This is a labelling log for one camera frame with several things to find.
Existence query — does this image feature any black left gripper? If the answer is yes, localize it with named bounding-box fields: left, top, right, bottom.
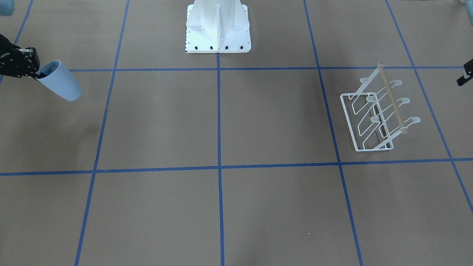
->
left=457, top=59, right=473, bottom=86

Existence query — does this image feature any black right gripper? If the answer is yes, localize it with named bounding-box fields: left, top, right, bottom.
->
left=0, top=35, right=40, bottom=79

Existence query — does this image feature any light blue plastic cup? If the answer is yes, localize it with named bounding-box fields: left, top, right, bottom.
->
left=35, top=60, right=83, bottom=102

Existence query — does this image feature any white wire cup holder rack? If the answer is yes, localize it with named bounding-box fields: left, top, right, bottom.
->
left=340, top=63, right=421, bottom=153

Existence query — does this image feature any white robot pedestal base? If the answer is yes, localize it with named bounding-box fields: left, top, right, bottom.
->
left=185, top=0, right=252, bottom=54

